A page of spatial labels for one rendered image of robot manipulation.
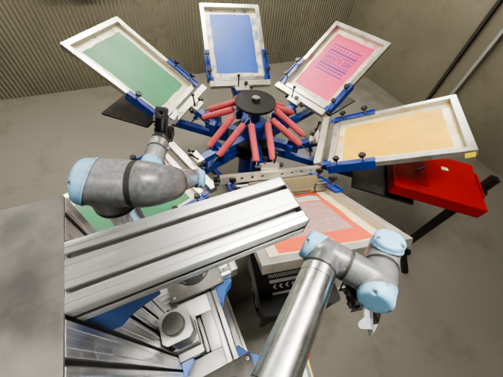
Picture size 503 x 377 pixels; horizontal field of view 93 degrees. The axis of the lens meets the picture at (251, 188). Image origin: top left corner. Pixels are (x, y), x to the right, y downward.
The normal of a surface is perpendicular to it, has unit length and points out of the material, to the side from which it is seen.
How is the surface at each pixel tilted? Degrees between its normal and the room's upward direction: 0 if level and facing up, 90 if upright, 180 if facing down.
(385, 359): 0
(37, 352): 0
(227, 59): 32
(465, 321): 0
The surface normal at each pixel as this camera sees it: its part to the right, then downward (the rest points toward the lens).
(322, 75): -0.32, -0.25
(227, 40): 0.18, -0.10
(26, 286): 0.08, -0.61
